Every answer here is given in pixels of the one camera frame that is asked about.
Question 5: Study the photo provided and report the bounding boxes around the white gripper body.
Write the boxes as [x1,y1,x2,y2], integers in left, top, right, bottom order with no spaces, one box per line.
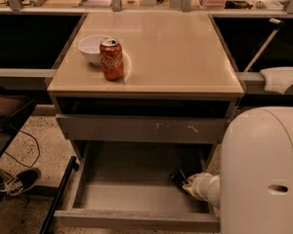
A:
[183,173,221,209]

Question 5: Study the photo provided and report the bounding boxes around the black rxbar chocolate bar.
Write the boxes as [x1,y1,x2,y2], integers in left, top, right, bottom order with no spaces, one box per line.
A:
[170,169,188,189]

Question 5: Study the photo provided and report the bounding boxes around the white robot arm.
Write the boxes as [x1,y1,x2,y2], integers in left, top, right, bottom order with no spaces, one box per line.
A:
[184,106,293,234]

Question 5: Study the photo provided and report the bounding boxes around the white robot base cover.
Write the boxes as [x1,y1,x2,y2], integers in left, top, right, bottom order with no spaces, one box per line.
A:
[260,66,293,95]

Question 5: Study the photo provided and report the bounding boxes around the open grey lower drawer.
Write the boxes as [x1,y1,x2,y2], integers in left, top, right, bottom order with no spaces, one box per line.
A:
[55,141,220,233]

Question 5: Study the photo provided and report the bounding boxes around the grey drawer cabinet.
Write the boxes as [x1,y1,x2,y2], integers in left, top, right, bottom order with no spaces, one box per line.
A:
[48,11,244,157]

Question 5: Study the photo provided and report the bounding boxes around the grey middle drawer front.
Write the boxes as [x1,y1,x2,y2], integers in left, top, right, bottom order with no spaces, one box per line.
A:
[56,114,227,144]

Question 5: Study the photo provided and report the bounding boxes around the red coca-cola can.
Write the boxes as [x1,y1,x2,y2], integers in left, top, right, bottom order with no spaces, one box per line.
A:
[100,37,124,81]

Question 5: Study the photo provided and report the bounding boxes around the white ceramic bowl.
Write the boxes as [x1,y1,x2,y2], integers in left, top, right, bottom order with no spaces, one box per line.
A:
[78,35,107,65]

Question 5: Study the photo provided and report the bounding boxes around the black sneaker white laces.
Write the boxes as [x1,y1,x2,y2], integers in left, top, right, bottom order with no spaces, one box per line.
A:
[0,168,41,198]

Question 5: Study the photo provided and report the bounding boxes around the dark office chair seat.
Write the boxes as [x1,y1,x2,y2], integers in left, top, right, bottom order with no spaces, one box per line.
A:
[0,94,36,158]

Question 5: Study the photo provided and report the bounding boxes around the black cable on floor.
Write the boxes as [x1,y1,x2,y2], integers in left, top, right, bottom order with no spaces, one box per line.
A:
[3,126,41,169]

